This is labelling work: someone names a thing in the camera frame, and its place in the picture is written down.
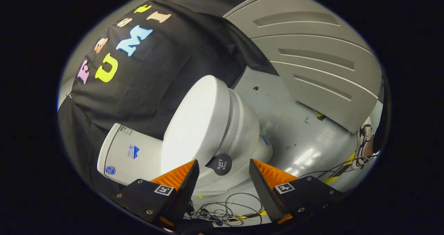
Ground white toilet lid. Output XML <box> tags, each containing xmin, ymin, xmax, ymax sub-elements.
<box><xmin>161</xmin><ymin>75</ymin><xmax>232</xmax><ymax>176</ymax></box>

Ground grey white drawer cabinet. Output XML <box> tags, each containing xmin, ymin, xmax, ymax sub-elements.
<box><xmin>224</xmin><ymin>0</ymin><xmax>382</xmax><ymax>134</ymax></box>

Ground black backdrop cloth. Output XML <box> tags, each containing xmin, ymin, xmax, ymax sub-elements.
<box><xmin>57</xmin><ymin>0</ymin><xmax>278</xmax><ymax>194</ymax></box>

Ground black white sneaker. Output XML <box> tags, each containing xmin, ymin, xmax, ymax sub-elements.
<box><xmin>351</xmin><ymin>117</ymin><xmax>376</xmax><ymax>169</ymax></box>

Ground white ceramic toilet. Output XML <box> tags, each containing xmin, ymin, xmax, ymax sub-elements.
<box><xmin>97</xmin><ymin>88</ymin><xmax>274</xmax><ymax>195</ymax></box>

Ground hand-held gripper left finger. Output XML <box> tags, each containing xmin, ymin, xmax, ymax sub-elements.
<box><xmin>109</xmin><ymin>159</ymin><xmax>200</xmax><ymax>228</ymax></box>

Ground tangle of thin cables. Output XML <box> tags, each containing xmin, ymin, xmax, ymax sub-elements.
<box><xmin>189</xmin><ymin>193</ymin><xmax>268</xmax><ymax>227</ymax></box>

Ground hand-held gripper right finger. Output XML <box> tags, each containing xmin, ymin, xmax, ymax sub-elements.
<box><xmin>249</xmin><ymin>159</ymin><xmax>351</xmax><ymax>225</ymax></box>

